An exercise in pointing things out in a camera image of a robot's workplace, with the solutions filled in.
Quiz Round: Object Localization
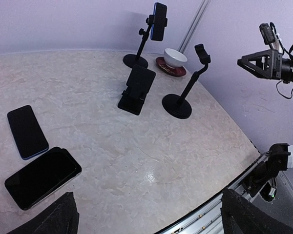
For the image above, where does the blue-edged black smartphone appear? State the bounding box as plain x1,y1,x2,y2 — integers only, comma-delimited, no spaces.
150,2,167,41

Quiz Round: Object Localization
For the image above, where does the red round saucer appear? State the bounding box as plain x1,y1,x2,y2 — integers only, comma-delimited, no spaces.
155,57,187,77

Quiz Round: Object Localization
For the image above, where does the white ceramic bowl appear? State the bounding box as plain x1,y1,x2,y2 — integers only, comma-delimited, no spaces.
164,48,188,68

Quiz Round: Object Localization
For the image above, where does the black smartphone blue edge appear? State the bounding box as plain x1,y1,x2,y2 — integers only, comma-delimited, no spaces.
7,105,49,160

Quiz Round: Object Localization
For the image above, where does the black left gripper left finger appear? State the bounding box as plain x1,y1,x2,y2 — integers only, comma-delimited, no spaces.
10,192,79,234

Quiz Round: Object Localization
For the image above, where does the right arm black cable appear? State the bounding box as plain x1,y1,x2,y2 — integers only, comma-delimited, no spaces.
270,22,293,99

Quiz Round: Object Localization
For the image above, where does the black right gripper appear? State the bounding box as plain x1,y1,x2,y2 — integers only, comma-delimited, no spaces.
237,49,282,79

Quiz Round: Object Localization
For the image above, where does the black round-base pole stand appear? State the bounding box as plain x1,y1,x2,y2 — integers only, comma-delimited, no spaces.
123,15,153,68

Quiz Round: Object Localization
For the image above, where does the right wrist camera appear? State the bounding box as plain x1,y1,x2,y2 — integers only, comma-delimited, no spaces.
259,22,284,53

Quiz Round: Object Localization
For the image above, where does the black folding phone stand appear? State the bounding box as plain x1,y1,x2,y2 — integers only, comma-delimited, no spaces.
117,65,156,116

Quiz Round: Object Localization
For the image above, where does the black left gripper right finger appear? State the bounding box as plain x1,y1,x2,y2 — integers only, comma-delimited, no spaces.
221,188,293,234

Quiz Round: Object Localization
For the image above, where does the black smartphone silver edge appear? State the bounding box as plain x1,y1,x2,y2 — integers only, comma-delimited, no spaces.
4,147,82,211

